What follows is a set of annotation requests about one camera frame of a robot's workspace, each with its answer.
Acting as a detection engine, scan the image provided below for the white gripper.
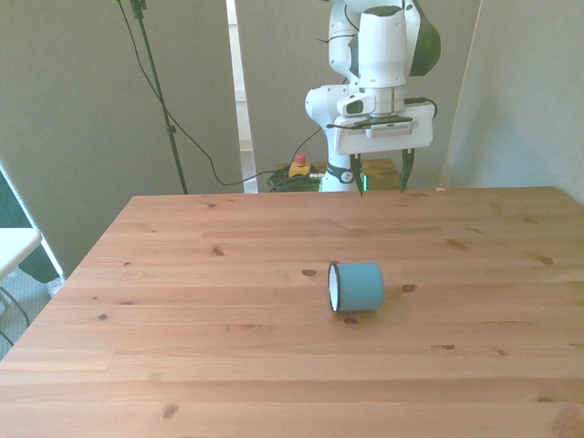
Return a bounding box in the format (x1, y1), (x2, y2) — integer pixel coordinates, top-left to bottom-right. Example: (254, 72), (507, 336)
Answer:
(334, 103), (434, 198)

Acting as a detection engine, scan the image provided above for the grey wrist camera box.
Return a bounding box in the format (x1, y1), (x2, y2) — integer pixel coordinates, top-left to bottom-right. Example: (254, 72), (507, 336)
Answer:
(363, 119), (415, 139)

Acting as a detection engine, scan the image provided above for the black floor cable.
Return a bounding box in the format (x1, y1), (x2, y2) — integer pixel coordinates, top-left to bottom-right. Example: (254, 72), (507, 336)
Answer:
(0, 286), (31, 348)

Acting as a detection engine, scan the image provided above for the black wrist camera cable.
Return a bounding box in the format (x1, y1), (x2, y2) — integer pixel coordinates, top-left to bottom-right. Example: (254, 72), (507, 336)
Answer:
(318, 0), (439, 131)

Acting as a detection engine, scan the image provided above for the white slanted frame bar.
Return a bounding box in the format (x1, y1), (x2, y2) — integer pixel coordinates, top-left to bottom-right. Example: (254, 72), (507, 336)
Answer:
(0, 157), (68, 280)

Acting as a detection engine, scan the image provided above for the red emergency stop button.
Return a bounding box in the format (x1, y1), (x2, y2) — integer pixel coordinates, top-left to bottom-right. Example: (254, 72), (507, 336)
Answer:
(288, 153), (313, 180)

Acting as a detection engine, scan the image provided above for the black camera stand pole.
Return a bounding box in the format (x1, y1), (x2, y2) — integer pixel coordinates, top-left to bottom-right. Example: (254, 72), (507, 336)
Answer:
(129, 0), (190, 195)

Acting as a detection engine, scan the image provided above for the blue enamel mug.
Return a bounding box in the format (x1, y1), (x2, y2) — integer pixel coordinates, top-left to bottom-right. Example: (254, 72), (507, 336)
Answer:
(327, 262), (385, 314)

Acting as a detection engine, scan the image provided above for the white side table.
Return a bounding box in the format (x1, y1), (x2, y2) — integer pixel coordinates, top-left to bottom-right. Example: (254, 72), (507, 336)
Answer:
(0, 226), (43, 280)

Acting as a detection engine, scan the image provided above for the green coiled cable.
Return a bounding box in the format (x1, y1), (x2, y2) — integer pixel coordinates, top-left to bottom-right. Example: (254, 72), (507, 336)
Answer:
(266, 166), (328, 193)

